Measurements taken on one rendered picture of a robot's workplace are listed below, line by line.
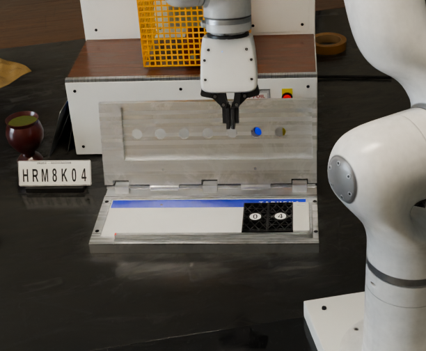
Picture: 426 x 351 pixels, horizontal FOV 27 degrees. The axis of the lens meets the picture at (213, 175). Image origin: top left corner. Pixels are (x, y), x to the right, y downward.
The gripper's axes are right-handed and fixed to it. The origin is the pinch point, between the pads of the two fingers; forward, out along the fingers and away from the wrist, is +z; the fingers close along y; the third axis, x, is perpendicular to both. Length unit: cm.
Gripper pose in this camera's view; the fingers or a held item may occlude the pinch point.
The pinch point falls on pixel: (230, 116)
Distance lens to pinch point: 160.1
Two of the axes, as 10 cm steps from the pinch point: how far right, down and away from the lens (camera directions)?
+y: 10.0, -0.1, -1.0
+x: 0.9, -3.4, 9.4
